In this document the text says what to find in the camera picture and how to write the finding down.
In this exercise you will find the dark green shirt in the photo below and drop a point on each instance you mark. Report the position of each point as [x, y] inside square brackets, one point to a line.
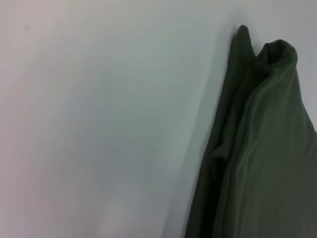
[260, 148]

